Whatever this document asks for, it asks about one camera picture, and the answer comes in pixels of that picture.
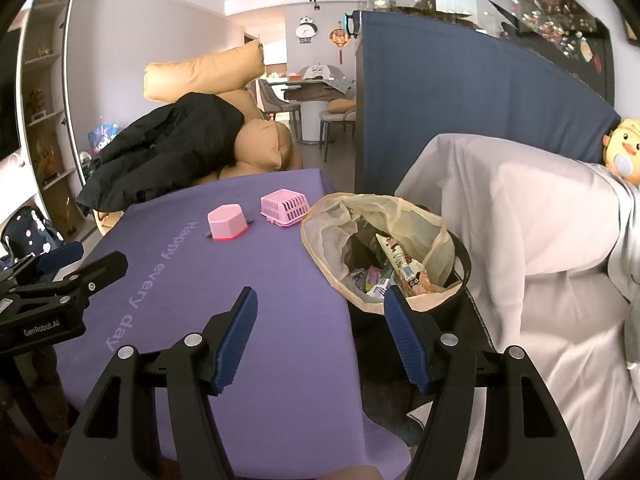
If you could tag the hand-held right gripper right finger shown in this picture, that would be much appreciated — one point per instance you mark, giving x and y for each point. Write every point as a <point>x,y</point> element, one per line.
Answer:
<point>407,345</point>

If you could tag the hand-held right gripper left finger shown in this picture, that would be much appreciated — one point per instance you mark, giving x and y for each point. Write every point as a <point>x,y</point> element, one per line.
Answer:
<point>235,340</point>

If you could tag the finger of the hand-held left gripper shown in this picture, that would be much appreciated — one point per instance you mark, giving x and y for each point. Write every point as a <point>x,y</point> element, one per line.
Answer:
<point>60,256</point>
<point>95,272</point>

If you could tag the navy spotted bag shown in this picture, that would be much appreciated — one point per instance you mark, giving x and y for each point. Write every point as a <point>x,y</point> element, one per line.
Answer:
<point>30,230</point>

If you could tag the purple tablecloth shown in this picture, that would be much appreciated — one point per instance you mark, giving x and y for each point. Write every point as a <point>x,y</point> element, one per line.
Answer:
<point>275,335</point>

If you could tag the pink hexagonal box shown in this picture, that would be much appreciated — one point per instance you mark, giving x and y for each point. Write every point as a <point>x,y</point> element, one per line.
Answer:
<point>227,220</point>

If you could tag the colourful gift bag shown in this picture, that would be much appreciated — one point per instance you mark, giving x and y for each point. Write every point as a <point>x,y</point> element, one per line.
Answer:
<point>102,137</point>

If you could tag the pink plastic basket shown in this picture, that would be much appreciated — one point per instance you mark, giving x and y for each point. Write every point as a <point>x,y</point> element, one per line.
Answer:
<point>285,207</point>

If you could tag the black jacket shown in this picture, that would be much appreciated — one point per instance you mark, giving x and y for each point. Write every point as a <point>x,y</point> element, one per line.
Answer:
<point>165,145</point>

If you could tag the white shelf unit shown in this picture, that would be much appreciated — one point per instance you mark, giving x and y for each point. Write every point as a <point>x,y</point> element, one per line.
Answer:
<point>45,110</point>

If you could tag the dining table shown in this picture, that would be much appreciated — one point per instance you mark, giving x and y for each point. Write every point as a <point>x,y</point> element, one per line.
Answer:
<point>310,120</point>

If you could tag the dining chair with cushion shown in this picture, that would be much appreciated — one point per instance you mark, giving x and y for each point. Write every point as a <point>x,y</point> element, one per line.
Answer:
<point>335,122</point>

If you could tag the tan seat cushion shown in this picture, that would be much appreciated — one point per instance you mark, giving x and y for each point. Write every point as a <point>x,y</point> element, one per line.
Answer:
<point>342,106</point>

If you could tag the grey dining chair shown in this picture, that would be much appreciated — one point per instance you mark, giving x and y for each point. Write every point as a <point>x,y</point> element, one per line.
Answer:
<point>272,95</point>

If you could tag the blue cloth covered cabinet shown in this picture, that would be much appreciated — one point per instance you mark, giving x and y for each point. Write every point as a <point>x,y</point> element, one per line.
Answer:
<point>450,100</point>

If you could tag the mesh food cover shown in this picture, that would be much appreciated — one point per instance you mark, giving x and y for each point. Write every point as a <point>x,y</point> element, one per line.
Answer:
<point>320,74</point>

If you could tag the yellow duck plush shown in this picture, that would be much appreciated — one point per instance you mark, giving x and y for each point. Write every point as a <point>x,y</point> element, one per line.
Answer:
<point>625,150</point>

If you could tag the teal black device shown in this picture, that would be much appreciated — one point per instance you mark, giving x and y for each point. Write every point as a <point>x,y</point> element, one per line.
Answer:
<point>351,25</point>

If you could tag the red wall ornament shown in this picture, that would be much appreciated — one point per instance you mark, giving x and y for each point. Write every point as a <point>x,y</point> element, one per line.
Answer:
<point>339,37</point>

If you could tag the panda wall clock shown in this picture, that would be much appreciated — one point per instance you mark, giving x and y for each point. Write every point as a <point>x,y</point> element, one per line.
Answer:
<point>306,30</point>

